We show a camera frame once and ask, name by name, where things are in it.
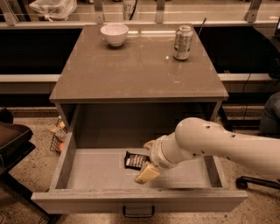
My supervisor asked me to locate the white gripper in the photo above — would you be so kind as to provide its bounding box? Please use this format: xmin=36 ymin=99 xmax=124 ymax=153
xmin=134 ymin=136 xmax=177 ymax=184

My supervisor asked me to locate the dark chocolate rxbar wrapper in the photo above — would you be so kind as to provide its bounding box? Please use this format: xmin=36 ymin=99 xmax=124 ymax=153
xmin=124 ymin=151 xmax=150 ymax=171

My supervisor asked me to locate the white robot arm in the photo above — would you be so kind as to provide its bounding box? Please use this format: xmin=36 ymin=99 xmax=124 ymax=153
xmin=135 ymin=117 xmax=280 ymax=184

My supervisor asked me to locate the open grey top drawer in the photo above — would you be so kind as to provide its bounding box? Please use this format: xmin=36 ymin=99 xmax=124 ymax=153
xmin=32 ymin=103 xmax=247 ymax=214

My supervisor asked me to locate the grey cabinet with counter top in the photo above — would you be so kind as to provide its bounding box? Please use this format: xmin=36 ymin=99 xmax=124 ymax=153
xmin=50 ymin=24 xmax=228 ymax=123

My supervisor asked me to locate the black chair base leg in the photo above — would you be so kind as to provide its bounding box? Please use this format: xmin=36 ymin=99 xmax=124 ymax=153
xmin=235 ymin=176 xmax=280 ymax=190

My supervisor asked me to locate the person's leg in jeans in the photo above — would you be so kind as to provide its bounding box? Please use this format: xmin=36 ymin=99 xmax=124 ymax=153
xmin=260 ymin=92 xmax=280 ymax=138

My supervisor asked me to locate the silver soda can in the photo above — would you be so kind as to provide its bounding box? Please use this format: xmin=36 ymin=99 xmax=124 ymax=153
xmin=173 ymin=25 xmax=193 ymax=60

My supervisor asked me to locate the white ceramic bowl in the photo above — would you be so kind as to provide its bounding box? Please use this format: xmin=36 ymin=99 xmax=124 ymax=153
xmin=101 ymin=24 xmax=129 ymax=46

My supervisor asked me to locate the black office chair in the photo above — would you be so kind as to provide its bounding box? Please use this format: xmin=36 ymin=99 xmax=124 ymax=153
xmin=0 ymin=108 xmax=60 ymax=224

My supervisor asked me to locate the clear plastic bag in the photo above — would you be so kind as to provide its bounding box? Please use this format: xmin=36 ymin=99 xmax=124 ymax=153
xmin=29 ymin=0 xmax=77 ymax=21

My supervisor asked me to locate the black drawer handle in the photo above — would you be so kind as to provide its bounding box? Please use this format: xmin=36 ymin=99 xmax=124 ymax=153
xmin=122 ymin=206 xmax=155 ymax=219

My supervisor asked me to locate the metal railing frame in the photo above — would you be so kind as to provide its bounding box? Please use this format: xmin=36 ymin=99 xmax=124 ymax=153
xmin=0 ymin=0 xmax=280 ymax=29

